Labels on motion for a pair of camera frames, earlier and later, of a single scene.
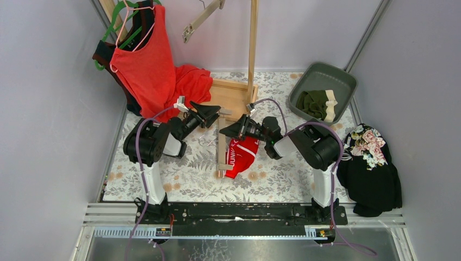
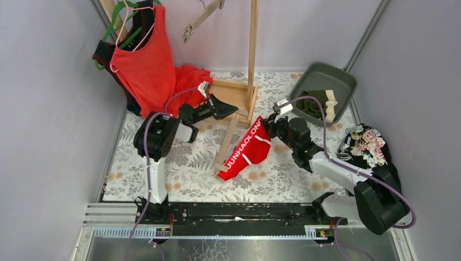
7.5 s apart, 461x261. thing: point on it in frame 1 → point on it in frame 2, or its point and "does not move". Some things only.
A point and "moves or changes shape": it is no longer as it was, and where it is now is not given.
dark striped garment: [138, 32] does not move
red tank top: [150, 75] does not move
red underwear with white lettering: [241, 153] moves or changes shape
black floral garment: [367, 174] does not move
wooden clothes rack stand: [234, 97] does not move
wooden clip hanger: [222, 165] moves or changes shape
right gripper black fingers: [237, 130] → [267, 123]
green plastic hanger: [112, 28] does not move
